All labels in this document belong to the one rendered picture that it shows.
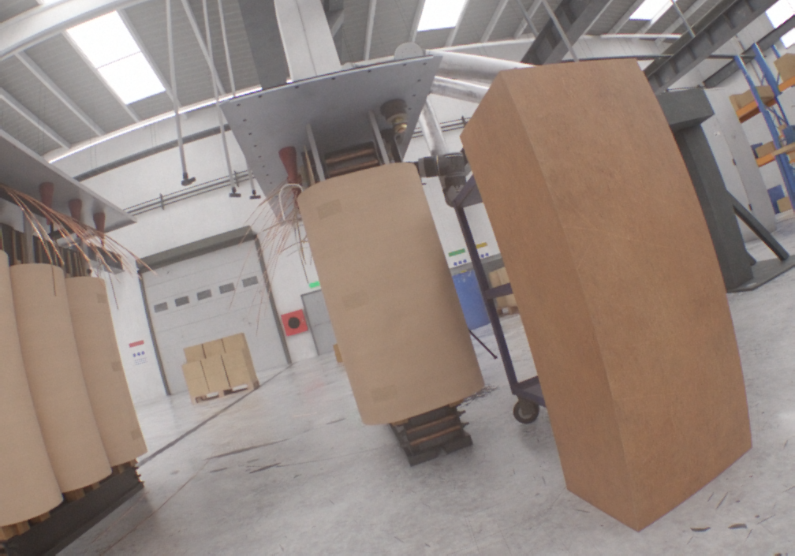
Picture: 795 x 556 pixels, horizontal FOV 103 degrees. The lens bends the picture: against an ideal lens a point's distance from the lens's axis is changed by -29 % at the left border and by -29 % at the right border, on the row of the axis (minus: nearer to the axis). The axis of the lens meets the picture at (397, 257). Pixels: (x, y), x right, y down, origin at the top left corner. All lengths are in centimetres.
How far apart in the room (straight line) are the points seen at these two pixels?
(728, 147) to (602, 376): 525
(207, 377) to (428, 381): 683
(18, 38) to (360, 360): 1232
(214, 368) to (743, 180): 848
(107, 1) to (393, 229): 1084
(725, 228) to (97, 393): 368
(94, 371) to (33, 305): 51
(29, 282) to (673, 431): 217
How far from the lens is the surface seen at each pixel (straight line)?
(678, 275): 92
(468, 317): 679
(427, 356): 150
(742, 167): 600
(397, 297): 149
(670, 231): 92
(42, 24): 1291
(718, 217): 308
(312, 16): 925
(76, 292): 238
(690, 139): 312
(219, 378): 807
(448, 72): 225
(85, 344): 234
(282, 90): 151
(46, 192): 222
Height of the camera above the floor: 55
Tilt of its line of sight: 7 degrees up
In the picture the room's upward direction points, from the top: 17 degrees counter-clockwise
